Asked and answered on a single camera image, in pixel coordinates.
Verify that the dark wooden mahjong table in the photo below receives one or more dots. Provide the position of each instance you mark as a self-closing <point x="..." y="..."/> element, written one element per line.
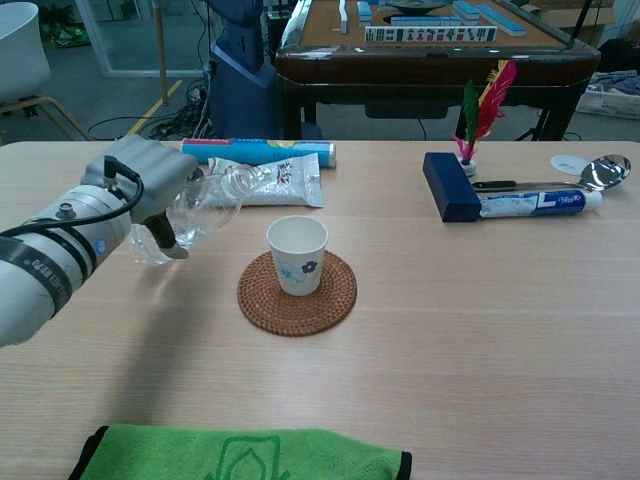
<point x="425" y="70"/>

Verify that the white snack bag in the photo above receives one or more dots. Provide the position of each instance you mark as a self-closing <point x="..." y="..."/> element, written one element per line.
<point x="290" y="187"/>

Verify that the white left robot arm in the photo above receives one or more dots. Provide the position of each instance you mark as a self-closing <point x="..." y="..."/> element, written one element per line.
<point x="30" y="280"/>

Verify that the white plastic basket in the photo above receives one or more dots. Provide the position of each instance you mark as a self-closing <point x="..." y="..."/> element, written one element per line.
<point x="610" y="102"/>

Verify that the round woven rattan coaster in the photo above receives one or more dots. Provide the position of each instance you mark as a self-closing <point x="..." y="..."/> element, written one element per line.
<point x="300" y="317"/>

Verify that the blue cylindrical roll package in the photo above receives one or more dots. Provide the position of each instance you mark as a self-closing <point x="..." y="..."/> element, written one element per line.
<point x="235" y="149"/>

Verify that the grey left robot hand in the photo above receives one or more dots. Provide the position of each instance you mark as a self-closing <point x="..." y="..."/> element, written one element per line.
<point x="150" y="170"/>

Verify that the row of face-up mahjong tiles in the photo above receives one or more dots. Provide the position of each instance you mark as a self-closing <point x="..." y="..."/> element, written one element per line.
<point x="430" y="34"/>

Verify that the black bag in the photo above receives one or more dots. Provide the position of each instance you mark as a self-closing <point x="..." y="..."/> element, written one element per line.
<point x="622" y="55"/>

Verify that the dark blue rectangular box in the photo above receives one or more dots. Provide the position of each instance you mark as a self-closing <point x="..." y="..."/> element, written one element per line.
<point x="450" y="187"/>

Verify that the colourful feather shuttlecock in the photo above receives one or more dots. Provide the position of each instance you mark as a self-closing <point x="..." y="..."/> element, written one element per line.
<point x="492" y="100"/>

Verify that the paper cup with blue flower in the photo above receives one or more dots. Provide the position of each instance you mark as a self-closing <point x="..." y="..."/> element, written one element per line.
<point x="297" y="272"/>

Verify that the white chair with wooden legs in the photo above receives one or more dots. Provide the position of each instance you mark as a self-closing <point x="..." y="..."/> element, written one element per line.
<point x="20" y="55"/>

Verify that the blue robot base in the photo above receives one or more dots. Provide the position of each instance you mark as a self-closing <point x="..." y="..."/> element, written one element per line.
<point x="240" y="95"/>

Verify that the wooden pole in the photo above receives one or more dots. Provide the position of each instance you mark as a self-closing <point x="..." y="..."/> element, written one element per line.
<point x="161" y="50"/>

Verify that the blue white toothpaste tube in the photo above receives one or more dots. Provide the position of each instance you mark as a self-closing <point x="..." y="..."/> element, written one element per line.
<point x="540" y="202"/>

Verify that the green cloth with black trim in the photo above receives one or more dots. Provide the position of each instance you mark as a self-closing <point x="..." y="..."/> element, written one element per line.
<point x="200" y="455"/>

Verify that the white round disc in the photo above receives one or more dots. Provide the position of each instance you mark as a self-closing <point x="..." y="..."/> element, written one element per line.
<point x="565" y="162"/>

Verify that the clear plastic water bottle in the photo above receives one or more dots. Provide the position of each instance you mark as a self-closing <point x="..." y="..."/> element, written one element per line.
<point x="210" y="210"/>

